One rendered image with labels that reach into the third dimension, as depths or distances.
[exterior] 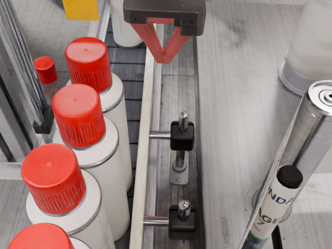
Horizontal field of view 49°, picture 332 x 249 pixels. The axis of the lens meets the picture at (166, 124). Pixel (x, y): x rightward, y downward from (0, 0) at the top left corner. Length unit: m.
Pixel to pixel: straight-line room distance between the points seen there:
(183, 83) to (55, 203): 0.42
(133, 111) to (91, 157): 0.25
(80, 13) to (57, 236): 0.21
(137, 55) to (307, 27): 0.26
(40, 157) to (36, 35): 0.53
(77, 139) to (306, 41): 0.35
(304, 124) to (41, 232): 0.21
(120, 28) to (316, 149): 0.37
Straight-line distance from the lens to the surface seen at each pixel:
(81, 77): 0.29
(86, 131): 0.26
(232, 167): 0.47
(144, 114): 0.46
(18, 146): 0.51
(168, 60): 0.39
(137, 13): 0.30
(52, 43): 0.72
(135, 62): 0.58
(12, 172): 0.55
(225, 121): 0.51
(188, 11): 0.30
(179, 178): 0.50
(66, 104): 0.25
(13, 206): 0.52
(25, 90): 0.40
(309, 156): 0.33
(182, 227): 0.38
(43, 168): 0.23
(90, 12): 0.35
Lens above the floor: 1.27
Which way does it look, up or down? 52 degrees down
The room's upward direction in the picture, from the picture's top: 2 degrees clockwise
